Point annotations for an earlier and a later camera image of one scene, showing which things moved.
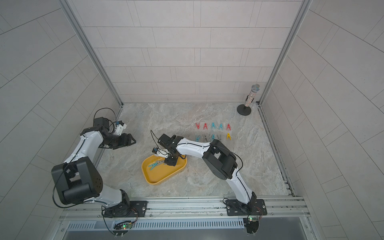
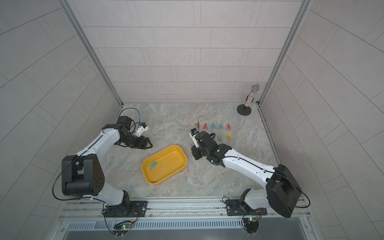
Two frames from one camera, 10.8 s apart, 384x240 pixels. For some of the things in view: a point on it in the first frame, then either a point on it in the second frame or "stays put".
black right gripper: (170, 161) to (194, 150)
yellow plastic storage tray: (162, 171) stays put
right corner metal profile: (304, 7) stays put
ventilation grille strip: (162, 224) stays put
